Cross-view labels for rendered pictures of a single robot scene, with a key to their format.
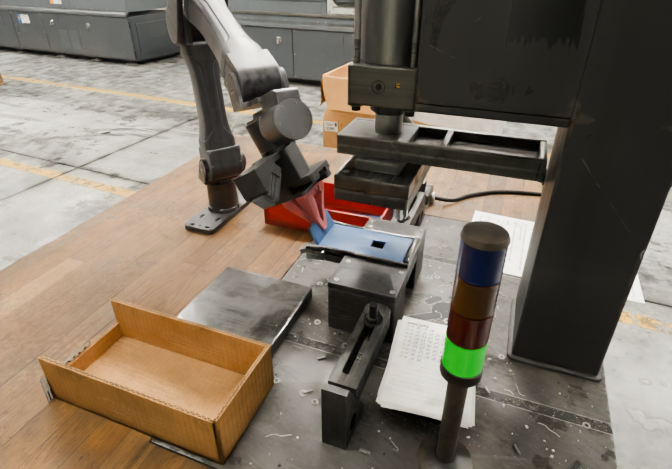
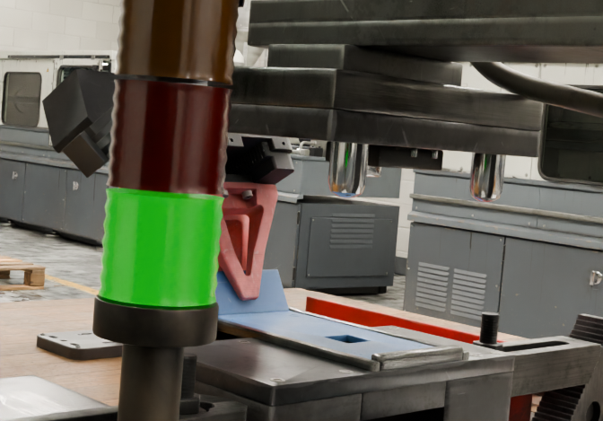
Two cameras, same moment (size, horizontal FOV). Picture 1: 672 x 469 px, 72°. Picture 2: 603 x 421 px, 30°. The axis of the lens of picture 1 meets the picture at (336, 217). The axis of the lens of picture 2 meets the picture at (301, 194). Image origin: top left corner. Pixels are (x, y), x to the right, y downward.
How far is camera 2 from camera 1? 0.42 m
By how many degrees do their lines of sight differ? 35
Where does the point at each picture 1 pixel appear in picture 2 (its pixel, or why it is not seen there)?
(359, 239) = (313, 328)
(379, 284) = (264, 370)
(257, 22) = (554, 235)
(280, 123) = not seen: outside the picture
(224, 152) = not seen: hidden behind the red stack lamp
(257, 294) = (36, 409)
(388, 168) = (325, 56)
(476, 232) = not seen: outside the picture
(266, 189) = (88, 113)
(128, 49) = (284, 264)
